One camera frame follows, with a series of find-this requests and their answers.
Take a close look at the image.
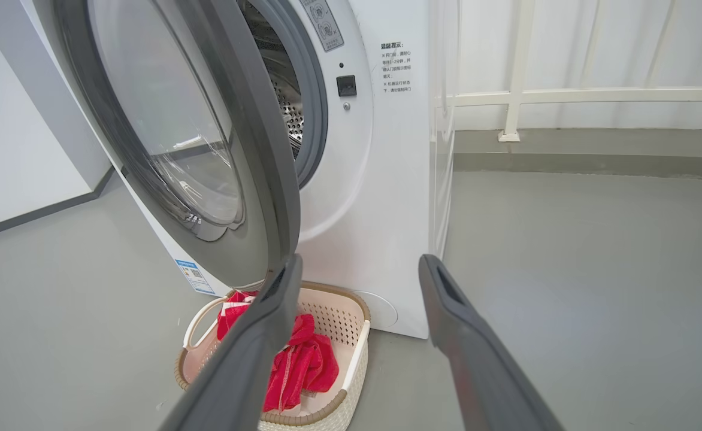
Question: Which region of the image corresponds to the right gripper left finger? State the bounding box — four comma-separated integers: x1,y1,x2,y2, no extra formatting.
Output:
159,254,304,431

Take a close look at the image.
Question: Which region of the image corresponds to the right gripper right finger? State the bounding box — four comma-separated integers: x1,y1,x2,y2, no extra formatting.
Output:
418,254,564,431

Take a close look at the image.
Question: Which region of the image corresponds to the red and white garment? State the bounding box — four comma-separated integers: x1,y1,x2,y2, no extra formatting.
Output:
216,290,340,414

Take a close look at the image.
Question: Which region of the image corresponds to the dark grey washing machine door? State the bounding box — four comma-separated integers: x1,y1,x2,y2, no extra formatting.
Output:
52,0,302,292

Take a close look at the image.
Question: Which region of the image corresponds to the cream plastic laundry basket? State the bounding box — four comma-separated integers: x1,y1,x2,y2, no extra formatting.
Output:
174,281,371,431

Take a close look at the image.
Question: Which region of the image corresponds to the white front-load washing machine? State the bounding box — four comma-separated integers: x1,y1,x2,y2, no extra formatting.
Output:
20,0,461,340

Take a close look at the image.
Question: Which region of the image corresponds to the white metal railing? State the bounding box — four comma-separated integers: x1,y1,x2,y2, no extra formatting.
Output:
447,0,702,143

